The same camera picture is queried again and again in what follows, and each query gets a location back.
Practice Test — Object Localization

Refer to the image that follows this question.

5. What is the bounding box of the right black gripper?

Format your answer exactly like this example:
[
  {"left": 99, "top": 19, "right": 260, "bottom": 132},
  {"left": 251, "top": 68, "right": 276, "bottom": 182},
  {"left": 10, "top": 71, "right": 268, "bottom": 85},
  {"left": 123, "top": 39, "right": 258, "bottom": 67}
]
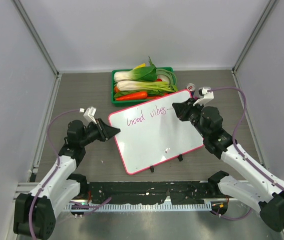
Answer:
[{"left": 173, "top": 97, "right": 209, "bottom": 138}]

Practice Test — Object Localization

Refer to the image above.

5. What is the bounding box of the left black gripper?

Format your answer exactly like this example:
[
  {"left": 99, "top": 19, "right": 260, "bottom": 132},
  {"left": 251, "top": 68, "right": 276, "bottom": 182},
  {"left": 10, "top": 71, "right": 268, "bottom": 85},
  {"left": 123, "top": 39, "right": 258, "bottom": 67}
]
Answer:
[{"left": 80, "top": 118, "right": 119, "bottom": 147}]

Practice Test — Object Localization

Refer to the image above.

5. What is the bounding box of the pink framed whiteboard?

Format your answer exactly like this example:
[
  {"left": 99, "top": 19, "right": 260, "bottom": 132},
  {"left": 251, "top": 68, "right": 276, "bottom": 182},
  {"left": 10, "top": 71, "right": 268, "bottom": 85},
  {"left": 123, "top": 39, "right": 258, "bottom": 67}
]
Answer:
[{"left": 108, "top": 89, "right": 203, "bottom": 175}]

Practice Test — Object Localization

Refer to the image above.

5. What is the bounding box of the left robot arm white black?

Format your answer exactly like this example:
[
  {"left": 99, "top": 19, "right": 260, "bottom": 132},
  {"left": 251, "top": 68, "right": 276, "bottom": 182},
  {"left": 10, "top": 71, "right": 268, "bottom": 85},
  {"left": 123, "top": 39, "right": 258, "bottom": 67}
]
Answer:
[{"left": 13, "top": 118, "right": 120, "bottom": 240}]

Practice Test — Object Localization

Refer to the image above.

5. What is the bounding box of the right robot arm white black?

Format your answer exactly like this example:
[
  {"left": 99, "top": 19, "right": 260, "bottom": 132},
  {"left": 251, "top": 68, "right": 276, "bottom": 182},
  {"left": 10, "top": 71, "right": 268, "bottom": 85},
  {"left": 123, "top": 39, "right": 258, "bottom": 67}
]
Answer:
[{"left": 172, "top": 98, "right": 284, "bottom": 232}]

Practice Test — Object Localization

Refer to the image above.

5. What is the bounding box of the energy drink can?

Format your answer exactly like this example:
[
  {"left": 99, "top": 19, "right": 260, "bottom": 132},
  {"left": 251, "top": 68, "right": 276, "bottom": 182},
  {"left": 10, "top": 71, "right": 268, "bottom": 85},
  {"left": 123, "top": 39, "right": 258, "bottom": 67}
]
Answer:
[{"left": 186, "top": 83, "right": 197, "bottom": 99}]

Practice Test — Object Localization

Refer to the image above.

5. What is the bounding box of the red chili pepper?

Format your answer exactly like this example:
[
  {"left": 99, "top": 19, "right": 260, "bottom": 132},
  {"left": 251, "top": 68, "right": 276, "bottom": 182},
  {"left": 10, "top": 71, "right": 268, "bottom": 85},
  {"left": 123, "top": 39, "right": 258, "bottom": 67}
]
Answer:
[{"left": 154, "top": 93, "right": 169, "bottom": 98}]

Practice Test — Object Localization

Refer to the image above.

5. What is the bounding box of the green long beans bundle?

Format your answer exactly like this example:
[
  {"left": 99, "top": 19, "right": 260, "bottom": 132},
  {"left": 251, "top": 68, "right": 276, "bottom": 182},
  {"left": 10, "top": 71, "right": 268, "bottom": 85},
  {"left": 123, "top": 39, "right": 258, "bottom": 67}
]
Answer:
[{"left": 156, "top": 68, "right": 177, "bottom": 86}]

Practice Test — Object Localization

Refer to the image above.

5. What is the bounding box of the white onion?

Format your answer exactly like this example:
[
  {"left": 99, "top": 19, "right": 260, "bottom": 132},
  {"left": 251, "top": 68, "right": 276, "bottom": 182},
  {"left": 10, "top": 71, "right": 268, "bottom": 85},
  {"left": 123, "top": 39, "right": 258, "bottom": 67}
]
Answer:
[{"left": 157, "top": 73, "right": 172, "bottom": 85}]

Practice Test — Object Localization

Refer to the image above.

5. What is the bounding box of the green leaf spinach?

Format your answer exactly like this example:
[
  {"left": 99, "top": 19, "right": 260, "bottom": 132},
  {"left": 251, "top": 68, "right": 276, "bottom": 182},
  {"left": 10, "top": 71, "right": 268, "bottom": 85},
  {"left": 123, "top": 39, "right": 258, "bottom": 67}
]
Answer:
[{"left": 114, "top": 91, "right": 137, "bottom": 99}]

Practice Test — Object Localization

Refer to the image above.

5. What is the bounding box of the green plastic tray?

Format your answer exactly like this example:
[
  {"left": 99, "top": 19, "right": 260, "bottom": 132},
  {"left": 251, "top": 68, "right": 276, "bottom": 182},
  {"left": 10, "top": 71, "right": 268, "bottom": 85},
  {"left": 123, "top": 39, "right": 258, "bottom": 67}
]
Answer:
[{"left": 112, "top": 64, "right": 177, "bottom": 106}]

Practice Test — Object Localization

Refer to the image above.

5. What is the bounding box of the orange carrot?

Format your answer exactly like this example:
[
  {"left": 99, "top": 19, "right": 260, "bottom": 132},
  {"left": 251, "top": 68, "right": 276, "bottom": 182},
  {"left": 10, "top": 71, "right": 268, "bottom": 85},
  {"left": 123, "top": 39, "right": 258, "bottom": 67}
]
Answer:
[{"left": 115, "top": 91, "right": 148, "bottom": 101}]

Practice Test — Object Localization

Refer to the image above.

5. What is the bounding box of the upper bok choy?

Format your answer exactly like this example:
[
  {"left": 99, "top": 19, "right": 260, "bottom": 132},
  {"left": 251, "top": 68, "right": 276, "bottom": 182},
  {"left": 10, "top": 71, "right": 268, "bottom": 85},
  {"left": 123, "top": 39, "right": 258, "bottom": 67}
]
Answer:
[{"left": 113, "top": 58, "right": 157, "bottom": 83}]

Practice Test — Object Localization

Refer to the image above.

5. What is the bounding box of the lower celery bok choy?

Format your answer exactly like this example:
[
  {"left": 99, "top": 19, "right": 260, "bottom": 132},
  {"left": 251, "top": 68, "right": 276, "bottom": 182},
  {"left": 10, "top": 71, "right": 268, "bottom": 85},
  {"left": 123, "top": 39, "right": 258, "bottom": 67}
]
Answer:
[{"left": 115, "top": 80, "right": 177, "bottom": 93}]

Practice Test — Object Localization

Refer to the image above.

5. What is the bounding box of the yellow pepper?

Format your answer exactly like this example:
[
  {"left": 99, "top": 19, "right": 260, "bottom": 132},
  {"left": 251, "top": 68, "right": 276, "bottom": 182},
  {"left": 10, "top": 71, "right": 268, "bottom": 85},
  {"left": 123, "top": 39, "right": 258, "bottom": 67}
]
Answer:
[{"left": 134, "top": 63, "right": 146, "bottom": 70}]

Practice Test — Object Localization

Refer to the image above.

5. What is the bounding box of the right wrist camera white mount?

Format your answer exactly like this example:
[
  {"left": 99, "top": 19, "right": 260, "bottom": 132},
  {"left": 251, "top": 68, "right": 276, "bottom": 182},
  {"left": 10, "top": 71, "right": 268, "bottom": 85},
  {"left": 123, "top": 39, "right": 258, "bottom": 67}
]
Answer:
[{"left": 193, "top": 86, "right": 214, "bottom": 105}]

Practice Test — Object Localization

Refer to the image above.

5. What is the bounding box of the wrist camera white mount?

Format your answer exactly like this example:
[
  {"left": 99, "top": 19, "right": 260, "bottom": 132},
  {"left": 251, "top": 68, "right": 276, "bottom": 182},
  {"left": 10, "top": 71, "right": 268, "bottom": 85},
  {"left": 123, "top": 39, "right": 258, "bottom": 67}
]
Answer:
[
  {"left": 193, "top": 86, "right": 214, "bottom": 105},
  {"left": 79, "top": 106, "right": 97, "bottom": 124}
]

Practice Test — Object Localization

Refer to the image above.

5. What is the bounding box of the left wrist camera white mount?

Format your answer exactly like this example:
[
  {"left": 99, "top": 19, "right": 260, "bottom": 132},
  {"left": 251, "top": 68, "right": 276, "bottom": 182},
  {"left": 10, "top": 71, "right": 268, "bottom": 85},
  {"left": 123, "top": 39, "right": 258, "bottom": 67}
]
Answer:
[{"left": 79, "top": 106, "right": 97, "bottom": 124}]

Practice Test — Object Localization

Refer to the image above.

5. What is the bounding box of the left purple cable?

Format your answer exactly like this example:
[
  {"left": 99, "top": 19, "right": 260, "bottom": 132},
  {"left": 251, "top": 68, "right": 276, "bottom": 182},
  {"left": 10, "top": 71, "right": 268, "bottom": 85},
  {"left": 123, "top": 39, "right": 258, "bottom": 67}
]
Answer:
[{"left": 29, "top": 107, "right": 113, "bottom": 240}]

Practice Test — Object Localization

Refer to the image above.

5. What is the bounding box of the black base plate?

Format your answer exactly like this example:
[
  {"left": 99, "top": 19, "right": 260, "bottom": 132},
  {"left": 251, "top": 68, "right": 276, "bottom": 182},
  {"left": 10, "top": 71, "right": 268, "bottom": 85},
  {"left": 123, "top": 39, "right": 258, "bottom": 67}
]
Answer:
[{"left": 72, "top": 181, "right": 231, "bottom": 205}]

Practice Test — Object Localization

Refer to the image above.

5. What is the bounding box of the white slotted cable duct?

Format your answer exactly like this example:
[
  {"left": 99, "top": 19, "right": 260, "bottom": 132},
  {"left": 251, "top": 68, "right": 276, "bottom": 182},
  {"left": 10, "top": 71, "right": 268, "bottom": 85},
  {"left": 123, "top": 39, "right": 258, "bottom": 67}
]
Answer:
[{"left": 65, "top": 201, "right": 212, "bottom": 213}]

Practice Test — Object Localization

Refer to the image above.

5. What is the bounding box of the right aluminium frame post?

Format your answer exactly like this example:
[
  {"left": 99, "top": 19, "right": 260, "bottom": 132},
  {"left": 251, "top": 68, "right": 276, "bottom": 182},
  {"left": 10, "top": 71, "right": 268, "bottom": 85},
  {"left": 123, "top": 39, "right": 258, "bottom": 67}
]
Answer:
[{"left": 232, "top": 0, "right": 279, "bottom": 74}]

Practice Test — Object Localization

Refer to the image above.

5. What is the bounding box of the aluminium frame post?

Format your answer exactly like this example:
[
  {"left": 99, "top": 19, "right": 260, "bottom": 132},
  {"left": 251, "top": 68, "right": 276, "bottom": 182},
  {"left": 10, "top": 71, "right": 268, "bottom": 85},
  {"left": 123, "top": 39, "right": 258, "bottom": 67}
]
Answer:
[
  {"left": 232, "top": 0, "right": 279, "bottom": 74},
  {"left": 12, "top": 0, "right": 59, "bottom": 76}
]

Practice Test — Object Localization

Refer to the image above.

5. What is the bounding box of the left aluminium frame post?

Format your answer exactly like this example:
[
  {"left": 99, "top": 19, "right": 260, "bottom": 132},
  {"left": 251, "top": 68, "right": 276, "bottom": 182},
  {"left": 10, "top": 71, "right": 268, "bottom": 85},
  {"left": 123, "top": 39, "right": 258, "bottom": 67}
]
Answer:
[{"left": 12, "top": 0, "right": 59, "bottom": 76}]

